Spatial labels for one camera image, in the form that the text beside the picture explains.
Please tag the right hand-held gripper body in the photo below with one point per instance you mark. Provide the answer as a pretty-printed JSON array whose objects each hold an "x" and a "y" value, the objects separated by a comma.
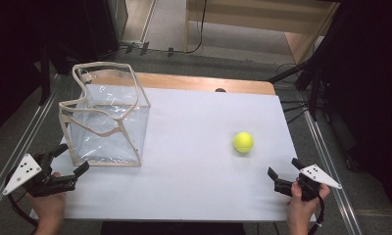
[{"x": 316, "y": 174}]

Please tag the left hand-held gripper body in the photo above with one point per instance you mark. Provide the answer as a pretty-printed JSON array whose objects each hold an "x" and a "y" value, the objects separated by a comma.
[{"x": 22, "y": 173}]

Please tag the yellow tennis ball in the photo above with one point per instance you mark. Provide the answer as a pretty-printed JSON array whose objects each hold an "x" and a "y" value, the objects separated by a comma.
[{"x": 243, "y": 142}]

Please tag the clear bag with beige trim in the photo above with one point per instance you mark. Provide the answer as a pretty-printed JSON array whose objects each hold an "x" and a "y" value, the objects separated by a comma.
[{"x": 128, "y": 130}]

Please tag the person's right hand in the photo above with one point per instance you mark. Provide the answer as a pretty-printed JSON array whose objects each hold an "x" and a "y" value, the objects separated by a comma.
[{"x": 300, "y": 209}]

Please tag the person's left hand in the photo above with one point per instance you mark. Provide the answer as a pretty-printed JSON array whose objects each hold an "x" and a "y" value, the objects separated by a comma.
[{"x": 50, "y": 209}]

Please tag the black tripod stand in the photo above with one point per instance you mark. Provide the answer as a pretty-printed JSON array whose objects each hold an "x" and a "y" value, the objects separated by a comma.
[{"x": 315, "y": 91}]

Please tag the black upright stand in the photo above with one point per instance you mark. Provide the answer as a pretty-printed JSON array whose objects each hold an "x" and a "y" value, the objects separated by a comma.
[{"x": 44, "y": 75}]

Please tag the white board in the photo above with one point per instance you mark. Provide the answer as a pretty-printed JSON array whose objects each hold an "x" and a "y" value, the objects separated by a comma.
[{"x": 190, "y": 147}]

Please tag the black seat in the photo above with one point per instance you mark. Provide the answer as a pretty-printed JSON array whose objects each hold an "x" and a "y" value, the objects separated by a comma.
[{"x": 171, "y": 229}]

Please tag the light wooden furniture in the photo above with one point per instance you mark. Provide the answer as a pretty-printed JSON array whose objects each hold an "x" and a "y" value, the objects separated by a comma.
[{"x": 302, "y": 45}]

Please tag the wooden table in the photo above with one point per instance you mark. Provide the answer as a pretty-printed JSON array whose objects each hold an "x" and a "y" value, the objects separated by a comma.
[{"x": 184, "y": 81}]

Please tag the dark cabinet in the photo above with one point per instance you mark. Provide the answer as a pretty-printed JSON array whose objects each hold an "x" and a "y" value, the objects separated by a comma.
[{"x": 99, "y": 26}]

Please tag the aluminium floor rail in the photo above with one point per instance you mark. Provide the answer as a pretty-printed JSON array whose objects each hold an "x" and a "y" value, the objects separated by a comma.
[
  {"x": 21, "y": 143},
  {"x": 328, "y": 166}
]

